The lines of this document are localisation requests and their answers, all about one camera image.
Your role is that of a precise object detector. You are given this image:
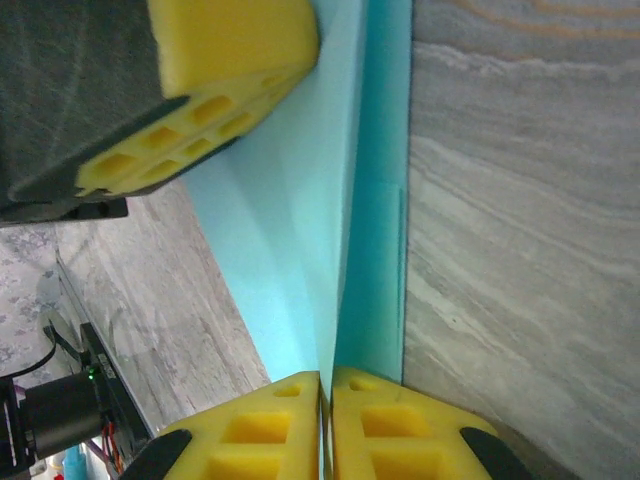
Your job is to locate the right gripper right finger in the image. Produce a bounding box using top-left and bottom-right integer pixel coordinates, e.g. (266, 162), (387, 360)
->
(332, 365), (531, 480)

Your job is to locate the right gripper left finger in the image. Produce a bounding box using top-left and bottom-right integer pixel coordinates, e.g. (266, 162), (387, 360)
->
(119, 369), (322, 480)

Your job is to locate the light blue paper sheet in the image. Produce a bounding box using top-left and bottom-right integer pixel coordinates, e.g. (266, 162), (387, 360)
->
(184, 0), (415, 480)

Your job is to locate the red wire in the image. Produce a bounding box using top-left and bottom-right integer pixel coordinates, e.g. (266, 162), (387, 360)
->
(99, 419), (124, 466)

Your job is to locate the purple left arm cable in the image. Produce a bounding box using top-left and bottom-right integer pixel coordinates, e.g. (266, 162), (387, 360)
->
(87, 439), (111, 469)

